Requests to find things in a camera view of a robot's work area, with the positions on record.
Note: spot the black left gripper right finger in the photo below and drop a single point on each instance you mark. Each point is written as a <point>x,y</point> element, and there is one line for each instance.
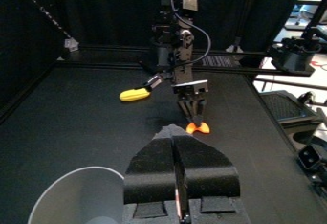
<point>208,170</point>

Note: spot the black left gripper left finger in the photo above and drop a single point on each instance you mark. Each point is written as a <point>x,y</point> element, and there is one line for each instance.
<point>151,170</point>

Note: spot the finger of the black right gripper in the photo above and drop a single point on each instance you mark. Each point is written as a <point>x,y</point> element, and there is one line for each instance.
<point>199,109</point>
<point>186,109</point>

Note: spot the orange toy tangerine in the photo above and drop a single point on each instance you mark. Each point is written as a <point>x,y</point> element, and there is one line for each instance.
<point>198,129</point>

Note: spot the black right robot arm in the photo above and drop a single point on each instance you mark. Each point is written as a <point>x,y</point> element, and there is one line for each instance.
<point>182,42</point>

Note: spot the grey bowl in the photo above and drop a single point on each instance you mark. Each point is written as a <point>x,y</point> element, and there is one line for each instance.
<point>80,199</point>

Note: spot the small black silver object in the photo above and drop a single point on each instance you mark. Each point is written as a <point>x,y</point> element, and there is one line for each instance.
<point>154,81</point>

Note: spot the yellow toy corn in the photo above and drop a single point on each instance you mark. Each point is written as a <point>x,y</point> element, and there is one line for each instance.
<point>134,94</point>

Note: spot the white curtain clip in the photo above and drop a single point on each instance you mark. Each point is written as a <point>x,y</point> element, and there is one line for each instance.
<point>234,48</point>
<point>71,44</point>

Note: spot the black mesh chair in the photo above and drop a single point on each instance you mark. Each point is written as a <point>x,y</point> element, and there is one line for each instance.
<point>290,113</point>

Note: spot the black cloth curtain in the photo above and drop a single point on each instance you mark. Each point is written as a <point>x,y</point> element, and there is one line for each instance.
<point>106,11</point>

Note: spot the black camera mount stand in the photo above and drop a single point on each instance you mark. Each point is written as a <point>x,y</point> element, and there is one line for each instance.
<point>294,57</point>

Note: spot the black frame post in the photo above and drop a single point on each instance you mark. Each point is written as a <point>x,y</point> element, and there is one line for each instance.
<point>315,14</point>

